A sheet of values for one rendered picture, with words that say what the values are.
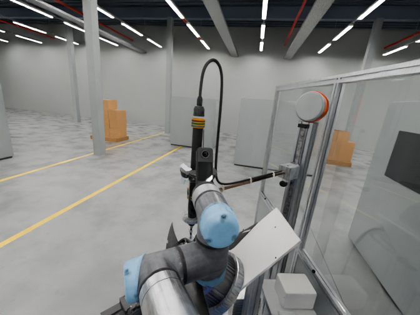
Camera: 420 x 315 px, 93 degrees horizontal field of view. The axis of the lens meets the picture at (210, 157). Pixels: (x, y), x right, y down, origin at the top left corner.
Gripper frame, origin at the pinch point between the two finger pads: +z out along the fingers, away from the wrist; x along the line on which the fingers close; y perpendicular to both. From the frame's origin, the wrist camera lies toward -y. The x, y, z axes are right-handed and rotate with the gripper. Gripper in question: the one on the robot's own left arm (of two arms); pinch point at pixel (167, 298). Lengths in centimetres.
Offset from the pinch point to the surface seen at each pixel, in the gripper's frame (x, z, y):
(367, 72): -83, 81, -29
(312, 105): -70, 80, -8
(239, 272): 3.0, 32.1, -5.7
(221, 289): 6.5, 22.3, -4.7
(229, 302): 10.7, 23.4, -8.5
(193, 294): -0.2, 8.0, -4.8
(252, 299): 23.9, 42.4, -5.9
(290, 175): -34, 69, -5
